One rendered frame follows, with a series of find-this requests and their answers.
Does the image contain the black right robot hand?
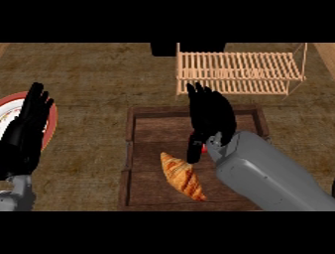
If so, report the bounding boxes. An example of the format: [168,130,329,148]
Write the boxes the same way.
[184,81,239,165]

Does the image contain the pale wooden tiered shelf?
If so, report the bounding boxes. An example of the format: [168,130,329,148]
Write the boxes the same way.
[174,43,310,101]

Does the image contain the brown wooden tray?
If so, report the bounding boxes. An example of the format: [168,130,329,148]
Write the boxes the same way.
[116,104,271,212]

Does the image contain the golden croissant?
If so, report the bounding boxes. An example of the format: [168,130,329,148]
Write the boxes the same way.
[159,151,209,202]

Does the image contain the red-rimmed white plate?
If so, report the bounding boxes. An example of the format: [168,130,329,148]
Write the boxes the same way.
[0,91,60,181]

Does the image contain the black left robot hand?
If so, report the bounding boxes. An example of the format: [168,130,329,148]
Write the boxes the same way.
[0,81,57,182]

